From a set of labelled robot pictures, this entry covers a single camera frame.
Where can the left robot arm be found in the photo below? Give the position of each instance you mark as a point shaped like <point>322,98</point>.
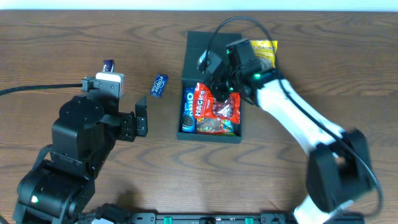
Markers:
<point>62,179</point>

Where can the Haribo gummy bag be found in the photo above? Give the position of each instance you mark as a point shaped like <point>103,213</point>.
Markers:
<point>214,126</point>

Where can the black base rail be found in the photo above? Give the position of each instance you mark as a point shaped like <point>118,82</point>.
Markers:
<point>263,218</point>

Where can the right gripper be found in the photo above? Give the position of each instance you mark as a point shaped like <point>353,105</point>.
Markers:
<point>222,90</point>

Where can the red Hacks candy bag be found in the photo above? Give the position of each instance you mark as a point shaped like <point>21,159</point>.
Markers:
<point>205,105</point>

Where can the yellow Hacks candy bag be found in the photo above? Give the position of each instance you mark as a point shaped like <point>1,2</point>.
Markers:
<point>264,50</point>

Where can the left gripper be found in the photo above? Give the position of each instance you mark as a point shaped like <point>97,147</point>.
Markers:
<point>132,125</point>

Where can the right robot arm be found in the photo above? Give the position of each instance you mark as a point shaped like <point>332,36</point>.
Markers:
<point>339,169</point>

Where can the blue Oreo cookie pack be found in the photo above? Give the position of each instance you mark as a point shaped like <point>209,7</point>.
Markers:
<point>188,122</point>

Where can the blue Eclipse mint pack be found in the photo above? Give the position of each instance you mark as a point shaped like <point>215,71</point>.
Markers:
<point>159,85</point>

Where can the purple Dairy Milk chocolate bar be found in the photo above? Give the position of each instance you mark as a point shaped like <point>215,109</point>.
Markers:
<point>108,65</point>

